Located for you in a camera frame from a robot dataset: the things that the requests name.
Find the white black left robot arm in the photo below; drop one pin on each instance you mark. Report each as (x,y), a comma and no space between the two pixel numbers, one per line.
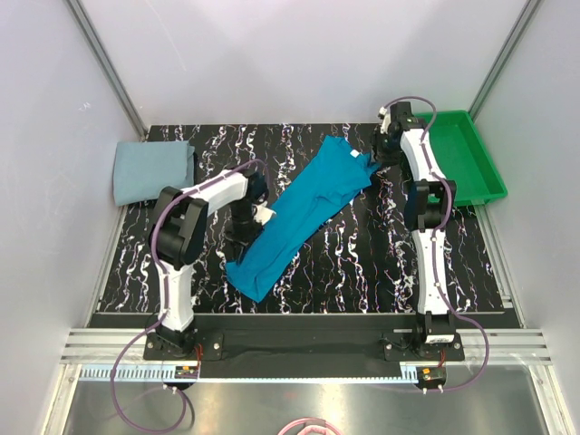
(177,239)

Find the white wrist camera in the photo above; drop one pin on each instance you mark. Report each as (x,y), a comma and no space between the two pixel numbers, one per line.
(263,214)
(384,119)

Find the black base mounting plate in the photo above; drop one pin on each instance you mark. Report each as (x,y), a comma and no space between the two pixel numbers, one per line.
(222,345)

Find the aluminium frame rail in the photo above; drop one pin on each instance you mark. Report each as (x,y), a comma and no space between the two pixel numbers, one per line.
(497,346)

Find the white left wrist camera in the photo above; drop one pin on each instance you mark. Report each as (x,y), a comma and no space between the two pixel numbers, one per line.
(263,214)

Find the right orange connector block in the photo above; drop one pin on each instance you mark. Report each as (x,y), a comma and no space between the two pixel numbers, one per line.
(433,374)

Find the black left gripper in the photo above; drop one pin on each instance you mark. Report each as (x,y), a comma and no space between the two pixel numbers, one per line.
(237,242)

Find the orange connector block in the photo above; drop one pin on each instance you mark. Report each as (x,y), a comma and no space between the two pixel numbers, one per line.
(433,374)
(187,371)

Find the bright blue t shirt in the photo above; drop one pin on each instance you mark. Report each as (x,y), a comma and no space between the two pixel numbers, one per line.
(334,177)

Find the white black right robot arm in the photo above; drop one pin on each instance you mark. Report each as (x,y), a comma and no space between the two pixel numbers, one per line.
(401,135)

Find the folded light blue t shirt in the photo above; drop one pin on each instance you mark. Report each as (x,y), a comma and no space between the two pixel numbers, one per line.
(143,169)

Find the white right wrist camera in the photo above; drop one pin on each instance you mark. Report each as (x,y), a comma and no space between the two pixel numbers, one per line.
(384,119)

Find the left orange connector block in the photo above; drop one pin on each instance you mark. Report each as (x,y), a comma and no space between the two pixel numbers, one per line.
(187,371)

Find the white slotted cable duct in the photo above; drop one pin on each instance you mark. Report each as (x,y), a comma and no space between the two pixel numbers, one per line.
(166,373)

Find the green plastic bin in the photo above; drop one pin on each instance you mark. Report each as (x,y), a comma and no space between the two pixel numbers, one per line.
(464,158)

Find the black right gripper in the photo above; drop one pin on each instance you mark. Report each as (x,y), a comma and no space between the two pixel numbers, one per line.
(387,159)

